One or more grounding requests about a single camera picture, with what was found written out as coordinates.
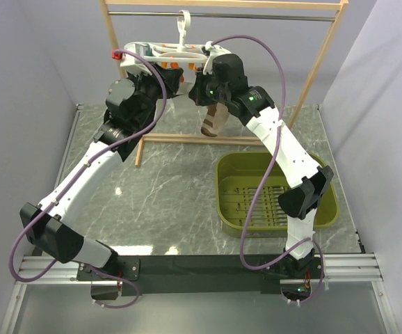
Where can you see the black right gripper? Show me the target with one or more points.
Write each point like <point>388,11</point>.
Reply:
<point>196,94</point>

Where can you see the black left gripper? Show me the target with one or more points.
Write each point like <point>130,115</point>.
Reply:
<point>171,78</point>

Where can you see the white plastic clip hanger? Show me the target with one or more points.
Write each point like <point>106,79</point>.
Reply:
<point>181,52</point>

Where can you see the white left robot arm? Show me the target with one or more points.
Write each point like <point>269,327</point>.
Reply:
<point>130,109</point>

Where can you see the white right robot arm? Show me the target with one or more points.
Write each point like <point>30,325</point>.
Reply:
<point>307,179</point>

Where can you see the brown striped sock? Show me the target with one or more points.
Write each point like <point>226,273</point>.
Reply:
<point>215,120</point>

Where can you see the olive green plastic basket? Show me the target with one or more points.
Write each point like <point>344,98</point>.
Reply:
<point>238,175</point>

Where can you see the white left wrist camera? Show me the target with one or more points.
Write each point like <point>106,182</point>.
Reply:
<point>130,64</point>

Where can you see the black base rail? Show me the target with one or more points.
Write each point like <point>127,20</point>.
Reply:
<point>188,274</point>

